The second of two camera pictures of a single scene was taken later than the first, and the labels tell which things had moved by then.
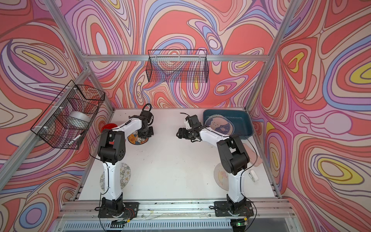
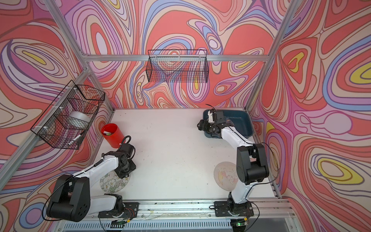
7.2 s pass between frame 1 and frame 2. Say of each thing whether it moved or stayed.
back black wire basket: stayed
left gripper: moved
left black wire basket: stayed
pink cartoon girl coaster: stayed
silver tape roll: stayed
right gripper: moved
